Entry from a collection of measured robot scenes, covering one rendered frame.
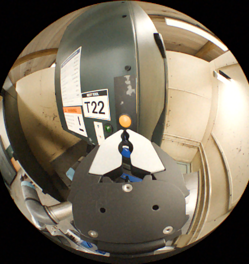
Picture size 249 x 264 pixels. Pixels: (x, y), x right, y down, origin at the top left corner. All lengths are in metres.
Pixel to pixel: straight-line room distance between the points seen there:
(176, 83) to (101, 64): 1.05
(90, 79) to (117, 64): 0.08
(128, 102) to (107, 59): 0.10
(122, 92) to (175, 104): 1.06
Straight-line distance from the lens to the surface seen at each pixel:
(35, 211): 0.41
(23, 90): 1.44
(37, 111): 1.38
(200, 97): 1.25
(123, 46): 0.19
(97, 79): 0.21
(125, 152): 0.21
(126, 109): 0.17
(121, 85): 0.17
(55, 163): 1.59
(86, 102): 0.24
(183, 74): 1.21
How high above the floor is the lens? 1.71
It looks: 29 degrees down
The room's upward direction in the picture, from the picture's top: 2 degrees counter-clockwise
